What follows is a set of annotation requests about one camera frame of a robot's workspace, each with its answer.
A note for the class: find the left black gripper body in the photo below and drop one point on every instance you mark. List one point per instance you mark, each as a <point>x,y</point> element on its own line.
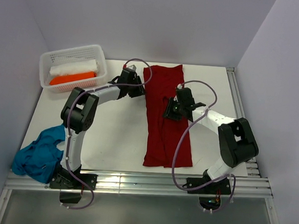
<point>134,81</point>

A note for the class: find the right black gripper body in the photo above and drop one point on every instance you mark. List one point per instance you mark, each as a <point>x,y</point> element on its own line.
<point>182,105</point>

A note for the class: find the dark red t shirt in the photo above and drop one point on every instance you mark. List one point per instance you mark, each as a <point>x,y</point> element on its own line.
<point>163,133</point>

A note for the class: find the white plastic basket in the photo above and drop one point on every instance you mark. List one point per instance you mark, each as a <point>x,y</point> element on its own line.
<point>83,53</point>

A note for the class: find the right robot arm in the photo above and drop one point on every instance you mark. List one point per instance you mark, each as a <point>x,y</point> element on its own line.
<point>213,121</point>

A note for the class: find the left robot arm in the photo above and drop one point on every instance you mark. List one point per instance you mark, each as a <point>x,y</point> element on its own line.
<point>78,115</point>

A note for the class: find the rolled white t shirt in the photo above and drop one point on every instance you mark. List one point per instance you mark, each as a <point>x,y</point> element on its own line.
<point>75,68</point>

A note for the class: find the rolled orange t shirt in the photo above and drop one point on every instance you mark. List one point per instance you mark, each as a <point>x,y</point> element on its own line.
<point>71,78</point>

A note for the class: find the teal blue t shirt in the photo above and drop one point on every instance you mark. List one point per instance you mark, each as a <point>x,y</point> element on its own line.
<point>40,159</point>

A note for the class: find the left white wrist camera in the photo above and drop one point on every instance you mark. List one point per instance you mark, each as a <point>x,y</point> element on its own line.
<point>131,67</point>

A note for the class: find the front aluminium rail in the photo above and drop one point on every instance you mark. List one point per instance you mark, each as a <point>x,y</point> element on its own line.
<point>143,184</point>

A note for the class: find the aluminium rail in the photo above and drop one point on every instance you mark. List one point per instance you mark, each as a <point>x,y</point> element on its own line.
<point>237,142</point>
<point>143,184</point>

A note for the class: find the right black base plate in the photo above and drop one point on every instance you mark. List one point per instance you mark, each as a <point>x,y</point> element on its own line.
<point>222,187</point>

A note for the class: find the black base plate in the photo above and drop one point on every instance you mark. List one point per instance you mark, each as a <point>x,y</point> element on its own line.
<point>222,187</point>
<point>66,181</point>

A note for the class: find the right side aluminium rail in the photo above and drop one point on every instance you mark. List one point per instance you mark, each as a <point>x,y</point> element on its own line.
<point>237,142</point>

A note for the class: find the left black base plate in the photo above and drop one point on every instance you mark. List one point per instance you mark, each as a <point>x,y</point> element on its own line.
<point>66,181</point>

